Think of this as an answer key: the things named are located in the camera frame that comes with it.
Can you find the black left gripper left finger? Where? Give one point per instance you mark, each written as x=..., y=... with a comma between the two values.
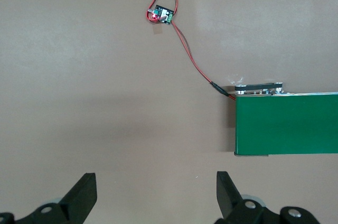
x=79, y=197

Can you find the green conveyor belt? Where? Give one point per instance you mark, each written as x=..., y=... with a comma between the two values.
x=285, y=126

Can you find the small controller circuit board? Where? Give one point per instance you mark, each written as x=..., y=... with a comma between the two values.
x=162, y=14

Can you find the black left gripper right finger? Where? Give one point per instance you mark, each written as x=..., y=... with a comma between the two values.
x=228, y=197

